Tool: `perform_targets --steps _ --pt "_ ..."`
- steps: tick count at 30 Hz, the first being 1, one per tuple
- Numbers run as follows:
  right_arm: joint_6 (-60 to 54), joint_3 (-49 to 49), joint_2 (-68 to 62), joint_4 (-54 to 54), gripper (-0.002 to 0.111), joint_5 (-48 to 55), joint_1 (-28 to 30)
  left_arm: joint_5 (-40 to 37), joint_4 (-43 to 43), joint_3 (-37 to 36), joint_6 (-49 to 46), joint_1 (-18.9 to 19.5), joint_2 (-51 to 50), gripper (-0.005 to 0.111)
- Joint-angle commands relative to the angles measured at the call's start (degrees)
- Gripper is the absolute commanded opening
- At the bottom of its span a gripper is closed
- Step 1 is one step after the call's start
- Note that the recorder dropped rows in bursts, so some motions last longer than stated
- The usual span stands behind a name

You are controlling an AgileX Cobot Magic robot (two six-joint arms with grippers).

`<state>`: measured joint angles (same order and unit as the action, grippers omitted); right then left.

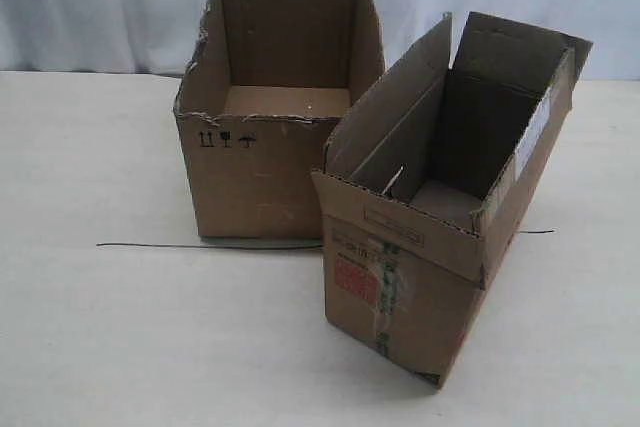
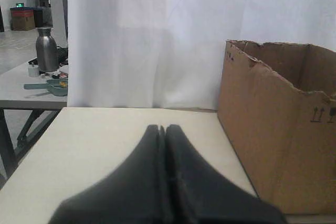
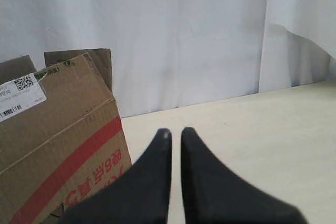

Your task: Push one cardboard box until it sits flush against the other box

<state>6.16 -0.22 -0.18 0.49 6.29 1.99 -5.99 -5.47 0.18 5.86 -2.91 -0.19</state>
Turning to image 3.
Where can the white backdrop curtain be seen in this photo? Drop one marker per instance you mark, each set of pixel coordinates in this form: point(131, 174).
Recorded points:
point(172, 53)

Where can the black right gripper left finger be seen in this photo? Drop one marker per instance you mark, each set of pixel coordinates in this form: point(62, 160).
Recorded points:
point(140, 195)

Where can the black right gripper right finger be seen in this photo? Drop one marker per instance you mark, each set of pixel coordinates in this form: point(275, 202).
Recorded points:
point(212, 193)

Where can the narrow taped cardboard box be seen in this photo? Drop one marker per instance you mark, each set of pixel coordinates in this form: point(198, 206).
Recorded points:
point(61, 134)

